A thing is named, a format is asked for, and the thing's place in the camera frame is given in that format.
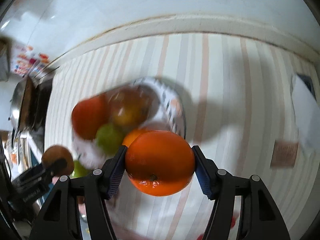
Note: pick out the floral ceramic plate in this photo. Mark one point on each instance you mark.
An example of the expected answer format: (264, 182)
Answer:
(166, 113)

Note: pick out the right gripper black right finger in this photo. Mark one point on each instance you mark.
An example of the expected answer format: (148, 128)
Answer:
(260, 217)

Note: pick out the black tissue holder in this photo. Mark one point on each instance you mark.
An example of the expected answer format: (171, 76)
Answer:
(308, 82)

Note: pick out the brown Green Life label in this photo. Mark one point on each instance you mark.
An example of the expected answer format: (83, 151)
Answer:
(284, 154)

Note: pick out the white tissue paper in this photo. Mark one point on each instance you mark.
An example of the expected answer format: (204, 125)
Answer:
(306, 116)

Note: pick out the colourful wall sticker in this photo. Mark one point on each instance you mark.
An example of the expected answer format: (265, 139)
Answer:
(25, 60)

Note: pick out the brown kiwi fruit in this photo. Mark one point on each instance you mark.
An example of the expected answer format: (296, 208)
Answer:
(58, 160)

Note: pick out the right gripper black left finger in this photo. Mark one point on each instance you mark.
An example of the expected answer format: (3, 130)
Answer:
(59, 216)

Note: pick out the red yellow apple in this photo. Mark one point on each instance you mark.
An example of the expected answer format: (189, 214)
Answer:
(129, 107)

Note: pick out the striped table mat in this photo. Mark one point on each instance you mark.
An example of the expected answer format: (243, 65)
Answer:
(236, 96)

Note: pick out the steel wok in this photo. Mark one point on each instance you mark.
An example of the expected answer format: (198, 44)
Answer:
(21, 102)

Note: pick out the green apple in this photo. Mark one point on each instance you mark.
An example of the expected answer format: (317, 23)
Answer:
(79, 170)
(109, 138)

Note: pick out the black gas stove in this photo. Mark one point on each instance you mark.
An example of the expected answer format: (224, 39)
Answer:
(38, 105)

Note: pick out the large orange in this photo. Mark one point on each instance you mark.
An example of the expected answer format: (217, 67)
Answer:
(88, 115)

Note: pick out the red cherry tomato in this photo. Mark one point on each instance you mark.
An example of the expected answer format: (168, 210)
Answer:
(233, 221)

